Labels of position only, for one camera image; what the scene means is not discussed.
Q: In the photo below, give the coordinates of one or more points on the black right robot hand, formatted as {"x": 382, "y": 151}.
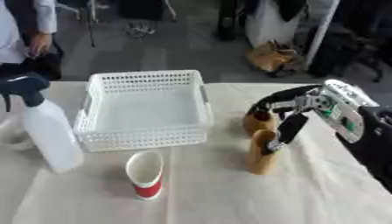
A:
{"x": 288, "y": 128}

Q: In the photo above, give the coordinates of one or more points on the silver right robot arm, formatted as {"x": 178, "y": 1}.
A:
{"x": 352, "y": 122}

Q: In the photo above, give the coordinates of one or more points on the short tan bread roll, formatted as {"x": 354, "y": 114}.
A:
{"x": 255, "y": 127}

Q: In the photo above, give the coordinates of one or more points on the long tan bread roll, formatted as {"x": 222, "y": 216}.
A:
{"x": 258, "y": 163}

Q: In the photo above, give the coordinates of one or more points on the brown paper bag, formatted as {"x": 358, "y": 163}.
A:
{"x": 273, "y": 57}

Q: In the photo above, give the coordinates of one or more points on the black office chair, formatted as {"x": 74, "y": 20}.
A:
{"x": 352, "y": 52}

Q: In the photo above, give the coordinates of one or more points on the white pole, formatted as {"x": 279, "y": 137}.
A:
{"x": 321, "y": 32}

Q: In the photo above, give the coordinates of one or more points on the white plastic basket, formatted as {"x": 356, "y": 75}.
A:
{"x": 145, "y": 112}

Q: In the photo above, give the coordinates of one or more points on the red and white paper cup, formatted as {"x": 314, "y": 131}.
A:
{"x": 146, "y": 178}

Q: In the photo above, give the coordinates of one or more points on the black tripod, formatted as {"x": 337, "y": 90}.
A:
{"x": 91, "y": 17}

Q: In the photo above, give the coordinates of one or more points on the white spray bottle blue head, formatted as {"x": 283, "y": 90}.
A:
{"x": 51, "y": 137}

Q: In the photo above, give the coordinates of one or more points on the person's hand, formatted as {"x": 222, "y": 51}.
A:
{"x": 39, "y": 45}

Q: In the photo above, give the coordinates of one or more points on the person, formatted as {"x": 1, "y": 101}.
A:
{"x": 20, "y": 35}

